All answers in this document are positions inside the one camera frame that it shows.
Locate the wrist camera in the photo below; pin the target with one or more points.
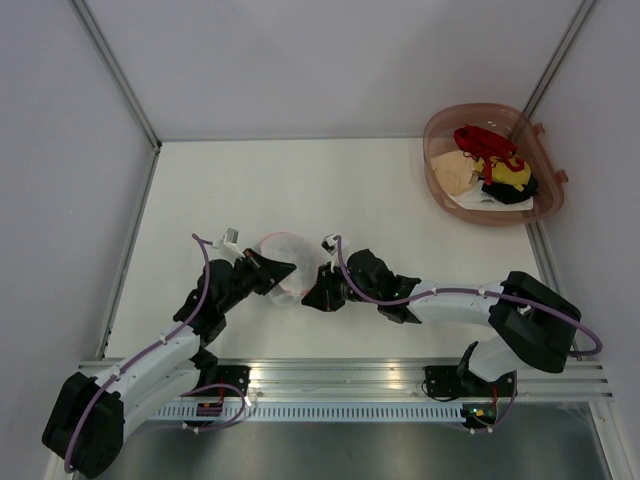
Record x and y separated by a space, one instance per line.
331 244
227 246

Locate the aluminium frame rail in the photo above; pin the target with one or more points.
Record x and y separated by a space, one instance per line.
403 380

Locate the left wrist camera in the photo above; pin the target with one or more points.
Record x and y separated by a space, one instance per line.
227 246

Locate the yellow garment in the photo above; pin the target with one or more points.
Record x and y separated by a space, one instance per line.
513 171

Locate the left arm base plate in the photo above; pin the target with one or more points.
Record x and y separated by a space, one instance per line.
222 392

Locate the white mesh laundry bag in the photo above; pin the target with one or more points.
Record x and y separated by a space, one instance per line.
298 262

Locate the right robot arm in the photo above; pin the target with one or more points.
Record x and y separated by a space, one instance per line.
534 326

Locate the black garment in basket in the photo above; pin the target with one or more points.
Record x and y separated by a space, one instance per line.
508 194

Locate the red garment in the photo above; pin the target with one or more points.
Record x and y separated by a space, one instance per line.
482 143

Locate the pink translucent plastic basket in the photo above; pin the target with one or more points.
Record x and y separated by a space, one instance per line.
516 127

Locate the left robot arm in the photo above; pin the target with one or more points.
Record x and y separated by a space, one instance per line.
93 416

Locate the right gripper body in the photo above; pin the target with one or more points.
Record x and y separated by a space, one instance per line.
338 283

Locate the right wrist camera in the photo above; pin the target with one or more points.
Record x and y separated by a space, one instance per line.
331 244

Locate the white garment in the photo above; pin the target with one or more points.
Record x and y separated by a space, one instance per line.
475 199

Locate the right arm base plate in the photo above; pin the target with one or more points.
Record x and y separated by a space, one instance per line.
444 384

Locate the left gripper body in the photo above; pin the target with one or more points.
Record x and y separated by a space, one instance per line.
246 279

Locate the white slotted cable duct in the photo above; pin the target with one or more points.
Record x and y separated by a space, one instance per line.
420 412

